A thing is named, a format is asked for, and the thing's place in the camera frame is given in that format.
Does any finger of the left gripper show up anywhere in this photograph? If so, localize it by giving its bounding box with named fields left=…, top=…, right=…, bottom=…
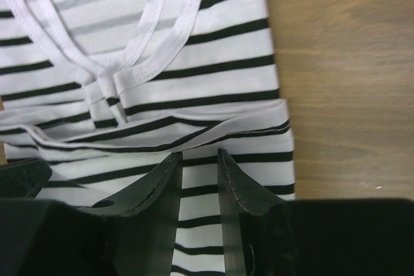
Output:
left=0, top=159, right=52, bottom=198

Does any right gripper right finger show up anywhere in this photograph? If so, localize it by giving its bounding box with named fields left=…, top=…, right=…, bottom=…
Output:
left=217, top=149, right=288, bottom=275

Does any black white striped tank top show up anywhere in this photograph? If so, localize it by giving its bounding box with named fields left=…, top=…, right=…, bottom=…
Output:
left=1, top=0, right=295, bottom=275

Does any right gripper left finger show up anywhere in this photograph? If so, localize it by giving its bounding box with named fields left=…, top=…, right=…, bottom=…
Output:
left=81, top=153, right=182, bottom=275

